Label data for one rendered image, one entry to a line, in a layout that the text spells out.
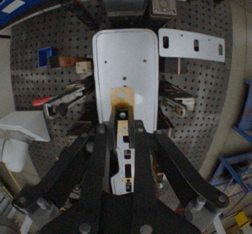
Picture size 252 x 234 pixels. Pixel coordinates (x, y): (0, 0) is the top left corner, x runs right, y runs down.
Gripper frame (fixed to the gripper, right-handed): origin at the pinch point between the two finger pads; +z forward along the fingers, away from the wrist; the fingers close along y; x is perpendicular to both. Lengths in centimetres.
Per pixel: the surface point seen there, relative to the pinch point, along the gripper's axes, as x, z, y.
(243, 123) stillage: -69, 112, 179
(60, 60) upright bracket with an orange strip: 10.0, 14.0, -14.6
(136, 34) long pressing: 17.6, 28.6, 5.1
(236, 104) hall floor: -45, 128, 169
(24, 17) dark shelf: 32, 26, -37
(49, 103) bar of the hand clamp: 1.3, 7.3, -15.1
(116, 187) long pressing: -54, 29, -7
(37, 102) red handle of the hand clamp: 0.0, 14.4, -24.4
